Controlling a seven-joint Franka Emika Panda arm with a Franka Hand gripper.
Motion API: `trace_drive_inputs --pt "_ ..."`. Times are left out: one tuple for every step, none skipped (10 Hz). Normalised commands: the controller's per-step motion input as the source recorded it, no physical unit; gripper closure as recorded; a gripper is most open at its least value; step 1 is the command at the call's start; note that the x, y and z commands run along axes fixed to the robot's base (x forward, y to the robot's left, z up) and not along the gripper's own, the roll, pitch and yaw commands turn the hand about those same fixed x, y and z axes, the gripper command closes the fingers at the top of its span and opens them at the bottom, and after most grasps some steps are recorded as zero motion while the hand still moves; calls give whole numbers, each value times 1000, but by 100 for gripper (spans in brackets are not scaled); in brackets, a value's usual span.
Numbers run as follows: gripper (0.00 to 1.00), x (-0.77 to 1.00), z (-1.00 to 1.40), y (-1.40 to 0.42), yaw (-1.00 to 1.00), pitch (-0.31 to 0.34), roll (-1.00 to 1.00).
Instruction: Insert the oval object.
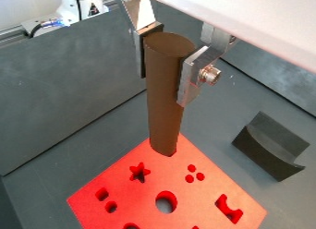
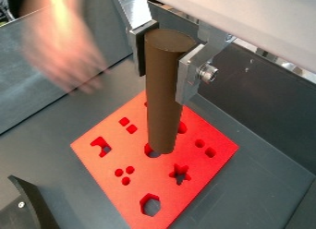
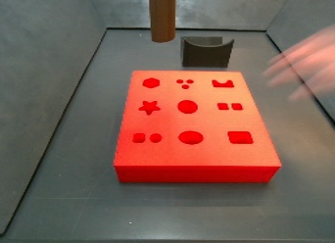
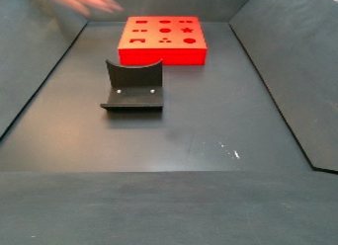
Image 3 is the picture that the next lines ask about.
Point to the red shape-sorting block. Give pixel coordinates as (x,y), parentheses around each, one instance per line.
(192,129)

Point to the dark grey curved cradle block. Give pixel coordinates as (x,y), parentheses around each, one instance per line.
(206,51)

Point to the brown oval peg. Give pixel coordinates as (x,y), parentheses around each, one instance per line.
(162,13)

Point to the blurred human hand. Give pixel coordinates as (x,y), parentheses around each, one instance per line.
(308,60)

